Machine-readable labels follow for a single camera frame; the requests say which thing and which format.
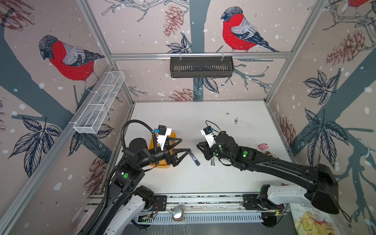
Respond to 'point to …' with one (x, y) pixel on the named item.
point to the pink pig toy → (263, 146)
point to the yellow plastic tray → (163, 163)
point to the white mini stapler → (212, 162)
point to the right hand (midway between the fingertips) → (196, 146)
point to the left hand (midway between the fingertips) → (184, 147)
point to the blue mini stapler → (194, 158)
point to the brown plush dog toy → (268, 152)
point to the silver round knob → (177, 214)
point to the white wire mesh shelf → (92, 118)
